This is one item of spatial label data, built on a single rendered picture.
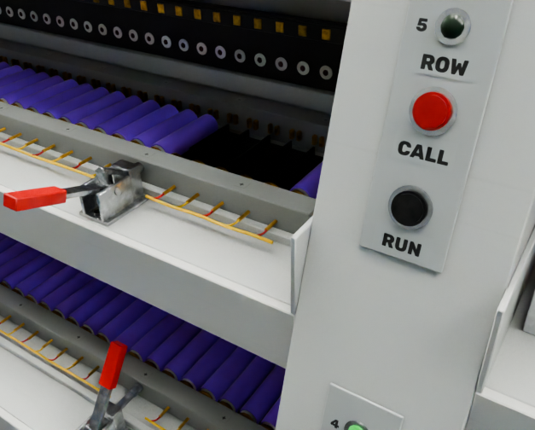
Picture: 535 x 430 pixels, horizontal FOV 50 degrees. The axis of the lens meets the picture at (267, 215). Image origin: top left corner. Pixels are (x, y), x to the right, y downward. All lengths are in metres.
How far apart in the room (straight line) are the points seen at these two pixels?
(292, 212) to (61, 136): 0.20
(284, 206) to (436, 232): 0.12
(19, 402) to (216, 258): 0.27
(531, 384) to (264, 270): 0.15
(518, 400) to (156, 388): 0.30
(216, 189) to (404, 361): 0.16
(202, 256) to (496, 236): 0.17
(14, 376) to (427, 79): 0.45
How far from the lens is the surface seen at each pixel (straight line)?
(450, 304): 0.27
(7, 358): 0.60
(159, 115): 0.49
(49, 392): 0.56
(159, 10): 0.55
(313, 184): 0.38
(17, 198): 0.35
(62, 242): 0.43
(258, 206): 0.36
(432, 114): 0.25
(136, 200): 0.41
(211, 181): 0.38
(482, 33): 0.25
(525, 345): 0.32
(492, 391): 0.29
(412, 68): 0.26
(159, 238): 0.37
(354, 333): 0.29
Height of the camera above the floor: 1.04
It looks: 19 degrees down
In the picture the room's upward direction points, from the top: 9 degrees clockwise
